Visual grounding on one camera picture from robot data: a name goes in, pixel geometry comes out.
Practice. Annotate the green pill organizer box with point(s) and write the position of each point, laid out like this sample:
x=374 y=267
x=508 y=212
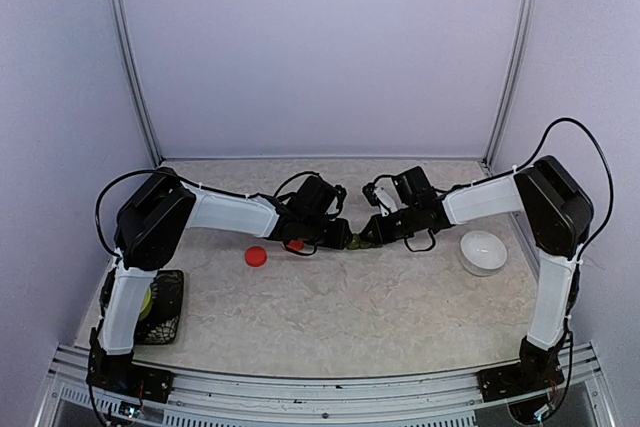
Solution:
x=357 y=243

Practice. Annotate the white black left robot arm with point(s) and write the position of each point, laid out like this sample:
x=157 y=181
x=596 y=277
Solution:
x=150 y=224

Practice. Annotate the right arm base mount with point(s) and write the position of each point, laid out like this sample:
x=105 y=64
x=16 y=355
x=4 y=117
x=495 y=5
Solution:
x=511 y=380

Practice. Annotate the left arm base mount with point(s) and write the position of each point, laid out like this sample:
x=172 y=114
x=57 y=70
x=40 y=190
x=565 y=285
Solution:
x=136 y=381

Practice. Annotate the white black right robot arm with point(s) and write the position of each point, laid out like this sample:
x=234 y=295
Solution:
x=559 y=214

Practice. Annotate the green bowl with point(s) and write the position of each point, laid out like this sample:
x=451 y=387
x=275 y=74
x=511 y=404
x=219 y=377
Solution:
x=146 y=305

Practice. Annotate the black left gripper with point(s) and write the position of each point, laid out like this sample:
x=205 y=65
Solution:
x=339 y=241

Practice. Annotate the left aluminium frame post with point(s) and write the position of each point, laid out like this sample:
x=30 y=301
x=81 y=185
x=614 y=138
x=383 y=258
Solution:
x=118 y=12

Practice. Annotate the red bottle cap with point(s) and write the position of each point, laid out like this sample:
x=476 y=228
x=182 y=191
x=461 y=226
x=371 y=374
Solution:
x=256 y=256

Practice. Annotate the white bowl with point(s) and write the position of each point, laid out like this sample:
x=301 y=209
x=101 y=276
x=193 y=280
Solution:
x=482 y=253

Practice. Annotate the front aluminium rail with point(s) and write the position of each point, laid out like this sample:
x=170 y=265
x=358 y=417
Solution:
x=204 y=396

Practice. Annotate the red bottle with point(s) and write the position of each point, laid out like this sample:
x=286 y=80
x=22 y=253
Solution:
x=295 y=245

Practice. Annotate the aluminium frame post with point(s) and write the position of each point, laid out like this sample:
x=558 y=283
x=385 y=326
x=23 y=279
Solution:
x=118 y=12
x=506 y=99

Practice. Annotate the black patterned square plate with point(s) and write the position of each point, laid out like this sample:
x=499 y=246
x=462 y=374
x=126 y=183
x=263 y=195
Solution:
x=160 y=327

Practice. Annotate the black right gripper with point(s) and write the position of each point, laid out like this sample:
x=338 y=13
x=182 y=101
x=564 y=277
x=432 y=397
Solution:
x=382 y=234

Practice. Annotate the right aluminium frame post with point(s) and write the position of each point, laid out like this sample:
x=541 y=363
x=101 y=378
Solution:
x=506 y=99

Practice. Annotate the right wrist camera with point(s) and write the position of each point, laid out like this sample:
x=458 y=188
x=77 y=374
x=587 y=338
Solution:
x=378 y=197

